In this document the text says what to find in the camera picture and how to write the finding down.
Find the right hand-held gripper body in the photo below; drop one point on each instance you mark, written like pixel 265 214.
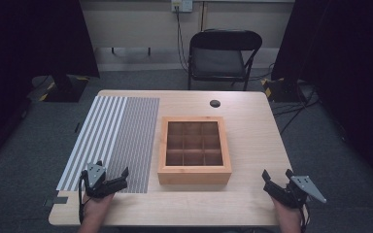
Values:
pixel 301 186

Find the white wall outlet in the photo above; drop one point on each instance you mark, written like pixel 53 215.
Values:
pixel 182 5

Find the black curtain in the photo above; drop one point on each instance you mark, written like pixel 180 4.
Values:
pixel 349 81
pixel 19 64

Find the grey white striped mat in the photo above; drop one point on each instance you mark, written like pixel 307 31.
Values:
pixel 123 139

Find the person's left hand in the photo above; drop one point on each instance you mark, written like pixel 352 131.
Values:
pixel 95 204

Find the black folding chair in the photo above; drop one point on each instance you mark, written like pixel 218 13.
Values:
pixel 221 61

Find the wooden compartment box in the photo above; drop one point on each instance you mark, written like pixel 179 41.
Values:
pixel 194 152

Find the black stand base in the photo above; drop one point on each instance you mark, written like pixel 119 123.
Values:
pixel 61 90
pixel 285 92

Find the black tape patch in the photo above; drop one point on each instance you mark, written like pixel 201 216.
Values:
pixel 58 200

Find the person's right hand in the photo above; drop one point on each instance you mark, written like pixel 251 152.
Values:
pixel 286 212

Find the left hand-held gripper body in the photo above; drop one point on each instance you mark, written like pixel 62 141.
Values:
pixel 94 176

